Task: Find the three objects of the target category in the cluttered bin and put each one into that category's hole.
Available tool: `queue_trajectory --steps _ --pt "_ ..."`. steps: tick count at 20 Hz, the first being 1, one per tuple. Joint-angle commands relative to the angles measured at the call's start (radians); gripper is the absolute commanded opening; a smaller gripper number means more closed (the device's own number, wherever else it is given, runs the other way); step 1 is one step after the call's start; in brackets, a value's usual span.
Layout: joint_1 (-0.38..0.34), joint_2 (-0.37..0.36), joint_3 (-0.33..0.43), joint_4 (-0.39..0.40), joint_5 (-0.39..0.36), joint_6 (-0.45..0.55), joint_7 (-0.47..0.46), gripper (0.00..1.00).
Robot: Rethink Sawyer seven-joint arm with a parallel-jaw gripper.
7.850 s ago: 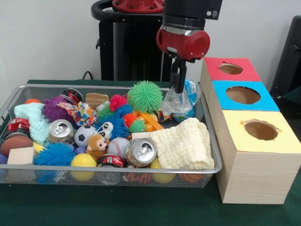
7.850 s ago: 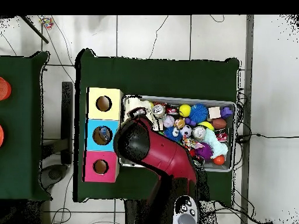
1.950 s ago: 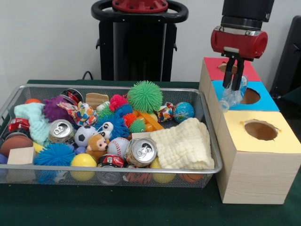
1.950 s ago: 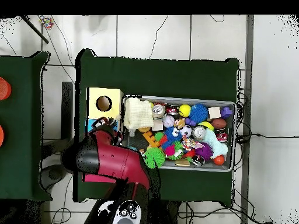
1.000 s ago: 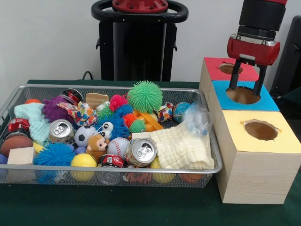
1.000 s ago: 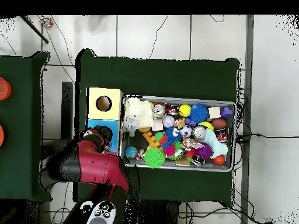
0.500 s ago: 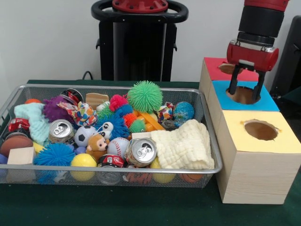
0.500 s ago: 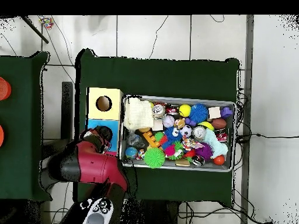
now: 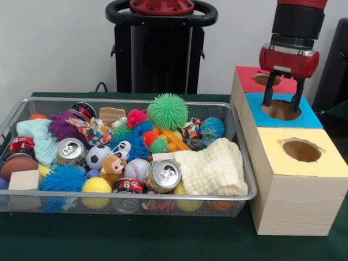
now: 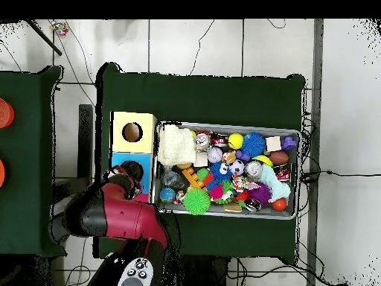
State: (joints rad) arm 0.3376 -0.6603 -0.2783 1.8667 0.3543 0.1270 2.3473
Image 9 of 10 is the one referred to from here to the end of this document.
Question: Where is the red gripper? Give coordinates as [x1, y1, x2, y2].
[258, 43, 320, 113]

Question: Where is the cream waffle cloth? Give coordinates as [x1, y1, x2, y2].
[174, 137, 248, 196]

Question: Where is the crushed clear plastic bottle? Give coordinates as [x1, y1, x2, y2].
[187, 137, 215, 151]

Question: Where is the wooden box with three holes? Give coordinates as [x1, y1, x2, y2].
[229, 66, 348, 236]

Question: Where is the side table with green cloth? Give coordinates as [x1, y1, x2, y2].
[325, 101, 348, 128]

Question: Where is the black upright panel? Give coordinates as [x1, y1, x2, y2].
[312, 17, 348, 109]

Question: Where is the green spiky rubber ball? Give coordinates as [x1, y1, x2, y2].
[147, 92, 189, 131]

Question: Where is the opened silver drink can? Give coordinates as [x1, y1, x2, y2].
[143, 159, 182, 194]

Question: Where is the white baseball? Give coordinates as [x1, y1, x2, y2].
[124, 158, 151, 183]

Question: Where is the orange plush toy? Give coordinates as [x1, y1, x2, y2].
[99, 154, 128, 185]

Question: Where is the purple spiky rubber ball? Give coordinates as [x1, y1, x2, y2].
[49, 110, 88, 142]

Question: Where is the blue spiky ball with eyes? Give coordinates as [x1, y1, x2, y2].
[38, 165, 88, 192]

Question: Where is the mint knitted cloth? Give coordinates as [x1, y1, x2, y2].
[16, 119, 59, 169]

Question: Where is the plain wooden block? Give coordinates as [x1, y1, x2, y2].
[8, 170, 41, 191]

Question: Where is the brown toy football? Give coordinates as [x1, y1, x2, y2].
[0, 159, 39, 182]

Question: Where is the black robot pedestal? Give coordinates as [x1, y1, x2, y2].
[105, 0, 218, 95]

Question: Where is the shallow wire mesh bin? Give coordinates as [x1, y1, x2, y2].
[0, 97, 258, 218]

